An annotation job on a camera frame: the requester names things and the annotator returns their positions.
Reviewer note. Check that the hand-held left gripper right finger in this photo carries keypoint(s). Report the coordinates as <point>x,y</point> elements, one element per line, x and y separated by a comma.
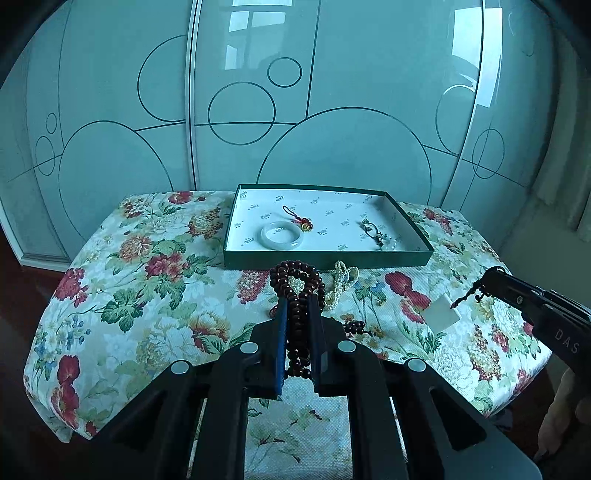
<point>316,344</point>

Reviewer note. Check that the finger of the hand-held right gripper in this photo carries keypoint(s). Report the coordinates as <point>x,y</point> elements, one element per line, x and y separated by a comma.
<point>531,310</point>
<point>512,284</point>

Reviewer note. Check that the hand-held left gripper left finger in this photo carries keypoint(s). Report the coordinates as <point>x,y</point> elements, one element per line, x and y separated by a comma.
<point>280,344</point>

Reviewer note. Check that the pale jade bangle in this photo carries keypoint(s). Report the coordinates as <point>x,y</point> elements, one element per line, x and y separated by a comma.
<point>265,236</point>

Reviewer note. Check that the red knot gold charm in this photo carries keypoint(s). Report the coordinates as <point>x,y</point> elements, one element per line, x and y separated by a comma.
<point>304,225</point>

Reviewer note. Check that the green shallow cardboard box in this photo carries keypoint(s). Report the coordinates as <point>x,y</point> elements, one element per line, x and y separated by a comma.
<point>332,207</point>

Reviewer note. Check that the person's right hand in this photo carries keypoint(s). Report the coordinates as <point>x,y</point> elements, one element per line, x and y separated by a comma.
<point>565,415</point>

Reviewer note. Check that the floral tablecloth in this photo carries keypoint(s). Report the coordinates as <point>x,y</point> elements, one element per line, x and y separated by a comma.
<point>161,300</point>

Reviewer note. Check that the frosted glass wardrobe door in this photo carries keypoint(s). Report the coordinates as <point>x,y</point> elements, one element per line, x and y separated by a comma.
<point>346,78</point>
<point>106,115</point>
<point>503,115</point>

